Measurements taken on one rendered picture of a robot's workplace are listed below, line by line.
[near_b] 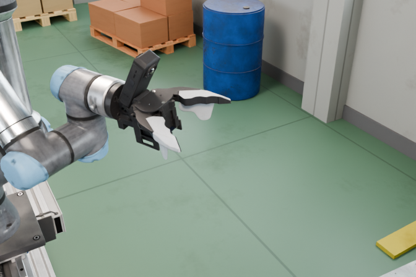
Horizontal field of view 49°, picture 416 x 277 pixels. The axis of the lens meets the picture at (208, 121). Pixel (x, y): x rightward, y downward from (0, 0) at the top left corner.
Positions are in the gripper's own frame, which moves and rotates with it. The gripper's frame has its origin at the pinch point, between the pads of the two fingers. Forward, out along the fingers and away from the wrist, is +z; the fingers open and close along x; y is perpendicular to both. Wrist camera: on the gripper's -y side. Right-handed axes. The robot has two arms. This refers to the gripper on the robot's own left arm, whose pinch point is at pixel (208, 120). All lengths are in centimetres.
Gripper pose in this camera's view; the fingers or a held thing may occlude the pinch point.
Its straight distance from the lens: 73.7
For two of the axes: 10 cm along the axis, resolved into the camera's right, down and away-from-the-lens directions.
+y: 0.7, 8.0, 5.9
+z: 8.3, 2.8, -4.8
